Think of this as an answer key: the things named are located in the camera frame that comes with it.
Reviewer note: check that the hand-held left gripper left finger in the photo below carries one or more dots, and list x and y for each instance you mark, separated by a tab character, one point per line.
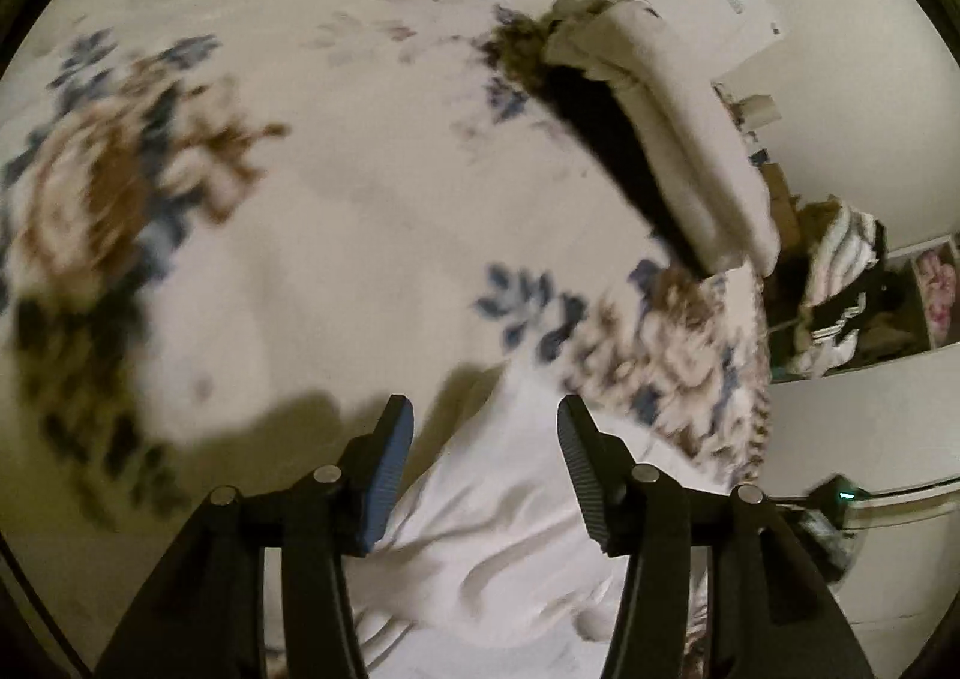
390	469

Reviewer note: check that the cream folded cloth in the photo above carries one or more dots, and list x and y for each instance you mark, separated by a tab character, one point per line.
690	124

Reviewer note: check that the floral printed blanket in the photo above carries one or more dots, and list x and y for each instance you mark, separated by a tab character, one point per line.
337	199

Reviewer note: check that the black folded cloth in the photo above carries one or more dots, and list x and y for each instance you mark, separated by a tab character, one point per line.
615	139

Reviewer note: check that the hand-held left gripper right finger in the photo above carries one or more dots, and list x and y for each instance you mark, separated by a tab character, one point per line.
581	469

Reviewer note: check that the white small garment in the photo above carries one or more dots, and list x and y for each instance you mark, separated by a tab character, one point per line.
487	536

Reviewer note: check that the cardboard box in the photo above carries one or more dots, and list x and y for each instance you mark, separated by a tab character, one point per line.
780	199

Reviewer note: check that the pile of striped clothes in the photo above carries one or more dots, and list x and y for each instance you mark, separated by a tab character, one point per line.
836	251

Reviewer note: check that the white shelf unit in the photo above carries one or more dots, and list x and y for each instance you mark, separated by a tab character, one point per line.
930	289

